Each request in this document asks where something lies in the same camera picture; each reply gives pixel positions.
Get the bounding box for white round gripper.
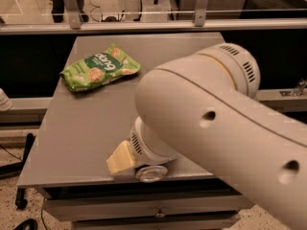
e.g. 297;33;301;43
106;117;178;174

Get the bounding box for grey drawer cabinet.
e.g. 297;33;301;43
35;175;257;230

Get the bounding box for black cable on floor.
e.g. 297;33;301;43
0;132;36;230

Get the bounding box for metal guard rail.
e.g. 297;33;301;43
0;0;307;35

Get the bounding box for green rice chip bag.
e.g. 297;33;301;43
60;43;141;92

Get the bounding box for person legs in background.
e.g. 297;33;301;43
50;0;90;24

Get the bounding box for blue pepsi can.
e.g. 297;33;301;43
135;165;168;183

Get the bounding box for white object at left edge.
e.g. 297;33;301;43
0;88;12;111

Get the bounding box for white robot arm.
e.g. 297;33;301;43
106;43;307;230

